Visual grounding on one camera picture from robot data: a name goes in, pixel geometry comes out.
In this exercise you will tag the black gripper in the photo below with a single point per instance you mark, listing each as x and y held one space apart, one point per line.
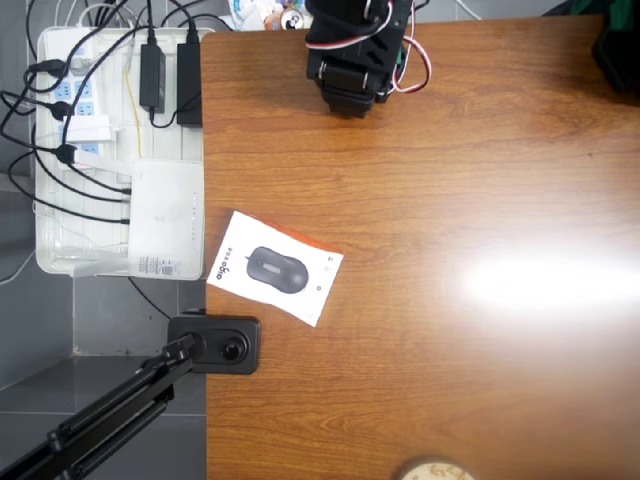
345 80

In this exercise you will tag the black power plug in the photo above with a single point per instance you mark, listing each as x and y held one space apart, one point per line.
65 153
62 110
52 66

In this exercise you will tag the white power strip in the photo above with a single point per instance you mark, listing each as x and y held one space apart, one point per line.
82 92

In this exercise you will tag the green table clamp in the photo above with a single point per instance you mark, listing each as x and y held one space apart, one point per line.
592 6

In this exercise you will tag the black desk clamp base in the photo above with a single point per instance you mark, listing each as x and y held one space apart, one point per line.
240 350

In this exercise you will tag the white router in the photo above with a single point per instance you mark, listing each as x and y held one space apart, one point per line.
165 220

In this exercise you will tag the orange white mouse box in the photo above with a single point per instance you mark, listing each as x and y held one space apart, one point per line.
275 270

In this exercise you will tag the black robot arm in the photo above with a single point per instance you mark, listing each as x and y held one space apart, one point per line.
347 80

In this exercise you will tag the wide black power adapter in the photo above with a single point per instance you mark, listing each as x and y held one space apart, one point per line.
189 80

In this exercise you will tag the round wooden coaster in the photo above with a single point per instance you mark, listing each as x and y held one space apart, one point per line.
435 471

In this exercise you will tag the white plastic bag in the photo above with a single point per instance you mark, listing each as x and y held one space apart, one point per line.
252 15

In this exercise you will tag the drink can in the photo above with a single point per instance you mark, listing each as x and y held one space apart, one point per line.
292 19

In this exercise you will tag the slim black power adapter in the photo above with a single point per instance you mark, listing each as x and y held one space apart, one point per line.
153 75

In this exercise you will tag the white plug adapter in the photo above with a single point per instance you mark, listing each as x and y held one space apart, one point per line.
89 129

